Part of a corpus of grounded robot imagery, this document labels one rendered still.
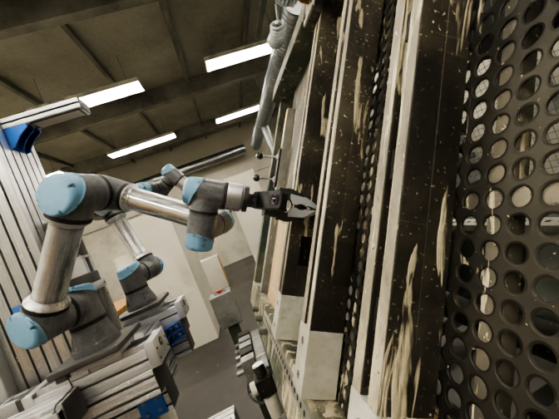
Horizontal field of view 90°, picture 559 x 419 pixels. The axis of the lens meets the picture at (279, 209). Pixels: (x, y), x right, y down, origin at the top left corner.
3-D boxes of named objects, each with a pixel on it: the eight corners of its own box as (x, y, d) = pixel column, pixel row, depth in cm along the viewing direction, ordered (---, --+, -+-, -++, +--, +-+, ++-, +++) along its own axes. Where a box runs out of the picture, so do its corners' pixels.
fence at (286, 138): (267, 290, 142) (259, 289, 142) (293, 112, 150) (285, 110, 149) (269, 293, 137) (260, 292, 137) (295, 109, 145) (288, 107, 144)
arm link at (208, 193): (185, 204, 77) (189, 174, 76) (225, 210, 79) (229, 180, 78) (179, 208, 69) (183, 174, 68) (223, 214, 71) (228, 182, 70)
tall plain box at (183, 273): (184, 331, 425) (140, 224, 421) (221, 313, 435) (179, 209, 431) (170, 359, 336) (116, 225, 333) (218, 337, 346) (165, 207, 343)
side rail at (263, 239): (271, 282, 168) (253, 280, 166) (296, 107, 177) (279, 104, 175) (272, 283, 162) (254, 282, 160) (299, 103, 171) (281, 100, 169)
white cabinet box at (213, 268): (205, 292, 646) (194, 263, 645) (229, 281, 656) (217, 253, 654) (203, 297, 602) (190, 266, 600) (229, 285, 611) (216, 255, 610)
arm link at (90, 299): (114, 308, 104) (100, 274, 104) (83, 326, 91) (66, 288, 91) (88, 317, 106) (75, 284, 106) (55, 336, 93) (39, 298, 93)
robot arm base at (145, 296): (123, 315, 140) (115, 298, 139) (133, 307, 155) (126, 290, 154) (152, 303, 142) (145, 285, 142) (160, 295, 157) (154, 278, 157)
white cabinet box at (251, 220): (261, 278, 567) (224, 184, 563) (287, 266, 576) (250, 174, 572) (264, 283, 508) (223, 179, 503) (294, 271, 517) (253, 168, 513)
